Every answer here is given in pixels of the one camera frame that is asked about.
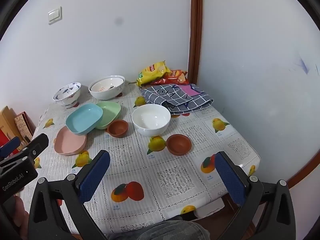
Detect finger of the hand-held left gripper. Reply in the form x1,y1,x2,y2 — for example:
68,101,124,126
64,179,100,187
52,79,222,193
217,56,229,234
11,133,49,160
0,137,21,157

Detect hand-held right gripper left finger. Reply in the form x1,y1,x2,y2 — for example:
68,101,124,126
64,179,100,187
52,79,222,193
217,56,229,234
27,150,111,240

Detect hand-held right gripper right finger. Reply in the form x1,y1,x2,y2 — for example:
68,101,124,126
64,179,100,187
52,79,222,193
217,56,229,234
214,151,300,240

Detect pink plastic plate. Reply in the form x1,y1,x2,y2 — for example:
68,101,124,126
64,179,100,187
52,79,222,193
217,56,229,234
54,126,88,156

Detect small brown bowl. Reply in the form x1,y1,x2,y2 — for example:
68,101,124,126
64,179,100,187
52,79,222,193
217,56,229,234
166,134,192,156
107,119,129,138

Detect blue plastic plate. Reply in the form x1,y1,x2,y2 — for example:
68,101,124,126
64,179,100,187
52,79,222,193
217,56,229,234
66,104,104,134

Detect green plastic plate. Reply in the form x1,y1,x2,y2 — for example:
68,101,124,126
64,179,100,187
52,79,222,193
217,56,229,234
94,101,122,130

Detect plain white bowl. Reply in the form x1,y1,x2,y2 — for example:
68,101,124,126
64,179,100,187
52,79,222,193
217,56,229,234
132,104,171,137

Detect person's left hand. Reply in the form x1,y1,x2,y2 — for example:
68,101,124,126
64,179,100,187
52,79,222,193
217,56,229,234
14,196,30,234

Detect red box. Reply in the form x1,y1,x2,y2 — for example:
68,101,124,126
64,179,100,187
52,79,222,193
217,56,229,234
0,127,13,146

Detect brown patterned box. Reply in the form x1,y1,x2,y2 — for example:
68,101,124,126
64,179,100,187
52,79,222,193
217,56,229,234
14,112,34,143

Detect tan wooden box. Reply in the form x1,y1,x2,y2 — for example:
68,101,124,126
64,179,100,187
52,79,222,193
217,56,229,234
0,106,20,140

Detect fruit printed tablecloth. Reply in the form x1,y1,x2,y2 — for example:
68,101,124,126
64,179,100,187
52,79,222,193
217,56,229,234
19,82,262,234

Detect blue patterned white bowl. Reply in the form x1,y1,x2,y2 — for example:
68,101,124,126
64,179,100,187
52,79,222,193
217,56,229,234
52,82,82,107

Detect brown wooden baseboard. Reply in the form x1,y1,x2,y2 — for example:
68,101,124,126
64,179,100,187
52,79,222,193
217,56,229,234
287,152,320,189

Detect large white bowl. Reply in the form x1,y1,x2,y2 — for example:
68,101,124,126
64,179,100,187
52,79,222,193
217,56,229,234
88,75,125,100

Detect person's grey pants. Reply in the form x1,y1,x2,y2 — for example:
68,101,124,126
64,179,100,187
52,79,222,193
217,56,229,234
107,220,213,240

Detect white bowl with orange print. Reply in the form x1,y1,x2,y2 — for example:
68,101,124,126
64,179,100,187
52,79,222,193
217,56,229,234
90,77,125,92

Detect grey checked cloth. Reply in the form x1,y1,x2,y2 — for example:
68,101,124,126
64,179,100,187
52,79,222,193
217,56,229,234
140,83,215,115

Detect red chip bag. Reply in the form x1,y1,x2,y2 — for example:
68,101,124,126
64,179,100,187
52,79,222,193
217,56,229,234
151,69,189,85

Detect yellow chip bag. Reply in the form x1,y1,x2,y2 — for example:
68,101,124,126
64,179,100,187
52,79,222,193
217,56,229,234
136,60,171,87

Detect white wall light switch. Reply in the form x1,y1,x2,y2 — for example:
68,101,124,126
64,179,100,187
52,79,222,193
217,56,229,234
48,7,62,25

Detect brown wooden door frame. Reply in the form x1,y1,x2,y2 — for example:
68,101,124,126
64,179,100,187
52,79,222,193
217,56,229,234
187,0,203,87

